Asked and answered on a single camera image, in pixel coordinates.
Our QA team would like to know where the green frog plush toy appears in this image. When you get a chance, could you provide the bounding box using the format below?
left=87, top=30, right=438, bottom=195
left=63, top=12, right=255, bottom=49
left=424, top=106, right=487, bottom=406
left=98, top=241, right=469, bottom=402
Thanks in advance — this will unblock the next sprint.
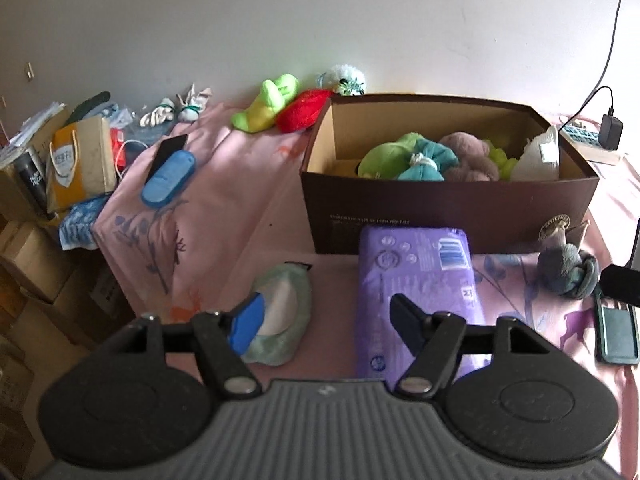
left=231, top=73, right=301, bottom=134

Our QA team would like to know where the white power strip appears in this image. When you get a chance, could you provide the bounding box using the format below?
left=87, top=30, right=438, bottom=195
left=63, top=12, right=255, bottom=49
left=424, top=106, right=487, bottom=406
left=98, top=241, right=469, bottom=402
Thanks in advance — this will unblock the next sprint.
left=559, top=122, right=625, bottom=167

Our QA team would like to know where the pink plush bear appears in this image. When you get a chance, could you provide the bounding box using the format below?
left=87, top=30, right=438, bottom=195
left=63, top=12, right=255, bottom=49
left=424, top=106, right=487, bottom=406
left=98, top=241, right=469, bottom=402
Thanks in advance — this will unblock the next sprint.
left=439, top=132, right=501, bottom=182

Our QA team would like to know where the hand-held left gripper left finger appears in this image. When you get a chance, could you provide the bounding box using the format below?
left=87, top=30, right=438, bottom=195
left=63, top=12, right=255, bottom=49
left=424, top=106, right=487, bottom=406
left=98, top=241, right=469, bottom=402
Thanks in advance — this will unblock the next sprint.
left=107, top=292, right=266, bottom=401

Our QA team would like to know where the grey plush toy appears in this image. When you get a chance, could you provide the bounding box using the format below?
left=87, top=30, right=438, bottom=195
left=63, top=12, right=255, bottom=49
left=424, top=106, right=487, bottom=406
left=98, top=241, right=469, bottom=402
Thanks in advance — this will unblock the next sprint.
left=537, top=242, right=601, bottom=301

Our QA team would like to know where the yellow-green plush toy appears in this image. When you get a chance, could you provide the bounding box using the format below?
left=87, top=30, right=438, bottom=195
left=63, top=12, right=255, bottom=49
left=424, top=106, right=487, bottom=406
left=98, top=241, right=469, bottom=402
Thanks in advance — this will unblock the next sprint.
left=485, top=139, right=520, bottom=181

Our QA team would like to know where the pale green plush pouch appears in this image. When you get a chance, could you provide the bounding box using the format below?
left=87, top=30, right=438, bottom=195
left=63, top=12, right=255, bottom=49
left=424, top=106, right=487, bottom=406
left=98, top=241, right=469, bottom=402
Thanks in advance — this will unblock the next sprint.
left=242, top=262, right=314, bottom=367

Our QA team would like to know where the red plush toy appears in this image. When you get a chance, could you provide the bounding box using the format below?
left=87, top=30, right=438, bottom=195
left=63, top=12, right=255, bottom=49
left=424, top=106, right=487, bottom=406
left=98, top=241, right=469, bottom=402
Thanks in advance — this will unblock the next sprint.
left=276, top=88, right=335, bottom=134

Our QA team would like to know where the black charger cable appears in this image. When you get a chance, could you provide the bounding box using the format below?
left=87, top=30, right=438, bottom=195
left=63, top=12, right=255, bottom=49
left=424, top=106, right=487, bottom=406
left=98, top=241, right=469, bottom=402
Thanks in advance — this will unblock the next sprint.
left=557, top=0, right=629, bottom=134

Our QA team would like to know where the purple plastic packet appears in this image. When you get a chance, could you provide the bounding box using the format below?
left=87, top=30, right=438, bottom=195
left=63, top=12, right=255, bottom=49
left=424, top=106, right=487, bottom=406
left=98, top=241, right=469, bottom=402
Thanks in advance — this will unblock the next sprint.
left=354, top=225, right=493, bottom=380

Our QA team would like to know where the black charger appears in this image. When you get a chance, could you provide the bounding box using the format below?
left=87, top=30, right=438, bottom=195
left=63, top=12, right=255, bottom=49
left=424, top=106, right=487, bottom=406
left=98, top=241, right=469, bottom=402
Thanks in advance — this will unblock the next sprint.
left=599, top=114, right=625, bottom=151

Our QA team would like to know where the white green pompom plush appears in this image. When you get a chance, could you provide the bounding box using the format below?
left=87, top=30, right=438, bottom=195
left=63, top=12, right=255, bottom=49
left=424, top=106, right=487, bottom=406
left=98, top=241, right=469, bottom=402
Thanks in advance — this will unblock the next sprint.
left=318, top=64, right=367, bottom=97

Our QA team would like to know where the thin white cable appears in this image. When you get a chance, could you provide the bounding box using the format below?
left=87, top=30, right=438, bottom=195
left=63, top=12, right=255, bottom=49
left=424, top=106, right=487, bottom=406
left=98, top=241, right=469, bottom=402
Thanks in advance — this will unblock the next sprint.
left=114, top=138, right=152, bottom=182

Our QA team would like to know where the brown cardboard box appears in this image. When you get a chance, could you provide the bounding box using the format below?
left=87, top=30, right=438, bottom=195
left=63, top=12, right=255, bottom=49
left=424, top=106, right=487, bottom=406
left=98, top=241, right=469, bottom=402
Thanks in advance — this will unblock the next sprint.
left=300, top=93, right=601, bottom=256

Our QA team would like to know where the gold round tag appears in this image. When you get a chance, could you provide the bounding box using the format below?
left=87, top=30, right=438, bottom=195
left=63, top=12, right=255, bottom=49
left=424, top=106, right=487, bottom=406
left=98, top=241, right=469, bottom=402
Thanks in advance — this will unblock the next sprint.
left=539, top=214, right=572, bottom=242

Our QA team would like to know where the beige paper bag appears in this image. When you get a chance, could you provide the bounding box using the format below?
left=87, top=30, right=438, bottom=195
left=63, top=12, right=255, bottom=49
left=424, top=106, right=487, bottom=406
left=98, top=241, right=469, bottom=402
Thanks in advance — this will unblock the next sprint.
left=46, top=115, right=118, bottom=214

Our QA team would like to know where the white plush toy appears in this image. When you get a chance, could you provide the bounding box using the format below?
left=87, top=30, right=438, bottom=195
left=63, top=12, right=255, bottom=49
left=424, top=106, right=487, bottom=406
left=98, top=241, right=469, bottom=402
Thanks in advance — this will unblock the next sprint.
left=510, top=125, right=561, bottom=182

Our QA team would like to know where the blue patterned cloth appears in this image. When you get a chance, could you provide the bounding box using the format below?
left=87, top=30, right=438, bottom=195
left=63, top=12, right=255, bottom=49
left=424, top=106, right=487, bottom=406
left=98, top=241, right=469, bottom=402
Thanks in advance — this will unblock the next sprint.
left=59, top=194, right=111, bottom=251

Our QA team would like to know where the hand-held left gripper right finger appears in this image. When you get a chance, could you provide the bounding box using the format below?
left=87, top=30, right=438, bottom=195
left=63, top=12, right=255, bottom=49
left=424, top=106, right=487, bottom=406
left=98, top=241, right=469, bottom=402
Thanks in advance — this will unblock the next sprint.
left=389, top=294, right=561, bottom=401

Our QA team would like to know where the pink bedsheet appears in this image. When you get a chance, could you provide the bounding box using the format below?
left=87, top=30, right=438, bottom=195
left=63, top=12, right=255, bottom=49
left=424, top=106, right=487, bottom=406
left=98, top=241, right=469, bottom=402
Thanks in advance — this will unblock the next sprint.
left=92, top=101, right=640, bottom=461

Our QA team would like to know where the stack of cardboard boxes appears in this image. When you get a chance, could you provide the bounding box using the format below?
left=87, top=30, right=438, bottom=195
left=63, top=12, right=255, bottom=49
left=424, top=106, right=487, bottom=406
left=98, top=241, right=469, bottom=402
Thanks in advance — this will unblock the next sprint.
left=0, top=212, right=138, bottom=478

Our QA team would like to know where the stack of papers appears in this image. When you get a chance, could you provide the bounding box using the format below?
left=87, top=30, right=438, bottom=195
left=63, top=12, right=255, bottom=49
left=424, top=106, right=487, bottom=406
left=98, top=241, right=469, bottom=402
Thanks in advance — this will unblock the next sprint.
left=0, top=102, right=68, bottom=166

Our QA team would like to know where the dark green flat object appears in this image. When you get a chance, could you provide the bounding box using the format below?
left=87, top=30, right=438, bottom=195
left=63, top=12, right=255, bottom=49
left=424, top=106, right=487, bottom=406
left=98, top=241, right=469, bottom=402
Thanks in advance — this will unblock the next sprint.
left=64, top=91, right=112, bottom=127

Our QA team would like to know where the black cup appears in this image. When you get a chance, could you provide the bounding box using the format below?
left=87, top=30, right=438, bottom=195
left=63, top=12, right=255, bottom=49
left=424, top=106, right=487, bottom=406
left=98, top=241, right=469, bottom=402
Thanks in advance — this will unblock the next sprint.
left=12, top=147, right=50, bottom=213

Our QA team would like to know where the blue glasses case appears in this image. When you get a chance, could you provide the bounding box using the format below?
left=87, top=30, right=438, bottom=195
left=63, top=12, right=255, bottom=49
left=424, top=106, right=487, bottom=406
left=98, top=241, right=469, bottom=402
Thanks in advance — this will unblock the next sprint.
left=141, top=149, right=197, bottom=209

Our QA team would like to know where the black phone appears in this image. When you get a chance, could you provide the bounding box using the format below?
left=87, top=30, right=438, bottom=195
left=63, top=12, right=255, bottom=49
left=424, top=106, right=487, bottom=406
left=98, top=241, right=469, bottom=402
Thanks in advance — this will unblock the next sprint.
left=144, top=133, right=189, bottom=186

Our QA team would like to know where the teal plush toy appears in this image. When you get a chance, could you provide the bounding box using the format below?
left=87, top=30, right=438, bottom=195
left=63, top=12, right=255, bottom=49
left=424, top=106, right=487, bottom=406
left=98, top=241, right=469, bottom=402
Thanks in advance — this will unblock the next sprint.
left=397, top=139, right=460, bottom=182

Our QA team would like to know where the white glove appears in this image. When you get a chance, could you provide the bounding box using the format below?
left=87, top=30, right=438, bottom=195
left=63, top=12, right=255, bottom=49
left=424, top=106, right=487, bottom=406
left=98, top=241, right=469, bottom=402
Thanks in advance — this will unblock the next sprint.
left=139, top=98, right=177, bottom=129
left=175, top=83, right=213, bottom=123

